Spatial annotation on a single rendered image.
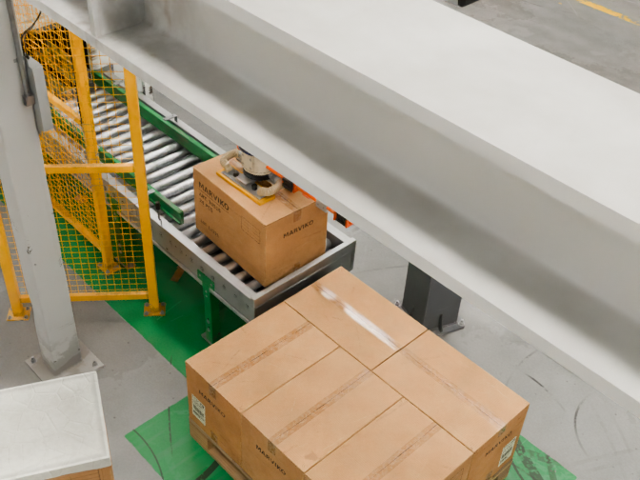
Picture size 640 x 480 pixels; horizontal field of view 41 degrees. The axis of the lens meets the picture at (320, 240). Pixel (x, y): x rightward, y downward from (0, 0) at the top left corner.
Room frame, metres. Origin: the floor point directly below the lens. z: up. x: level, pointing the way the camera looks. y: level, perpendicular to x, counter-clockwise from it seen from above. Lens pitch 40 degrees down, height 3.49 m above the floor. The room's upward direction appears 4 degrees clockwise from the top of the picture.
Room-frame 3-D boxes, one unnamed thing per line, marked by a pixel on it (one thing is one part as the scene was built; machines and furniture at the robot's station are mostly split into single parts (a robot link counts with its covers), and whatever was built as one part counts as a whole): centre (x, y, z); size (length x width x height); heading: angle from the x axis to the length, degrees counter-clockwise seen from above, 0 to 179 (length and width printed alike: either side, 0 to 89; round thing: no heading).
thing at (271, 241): (3.46, 0.32, 0.75); 0.60 x 0.40 x 0.40; 43
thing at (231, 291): (3.80, 1.13, 0.50); 2.31 x 0.05 x 0.19; 46
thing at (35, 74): (3.08, 1.23, 1.62); 0.20 x 0.05 x 0.30; 46
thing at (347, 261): (3.21, 0.06, 0.47); 0.70 x 0.03 x 0.15; 136
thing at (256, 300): (3.21, 0.06, 0.58); 0.70 x 0.03 x 0.06; 136
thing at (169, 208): (4.09, 1.34, 0.60); 1.60 x 0.10 x 0.09; 46
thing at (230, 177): (3.40, 0.39, 0.97); 0.34 x 0.10 x 0.05; 46
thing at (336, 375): (2.54, -0.20, 0.34); 1.20 x 1.00 x 0.40; 46
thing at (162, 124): (4.47, 0.97, 0.60); 1.60 x 0.10 x 0.09; 46
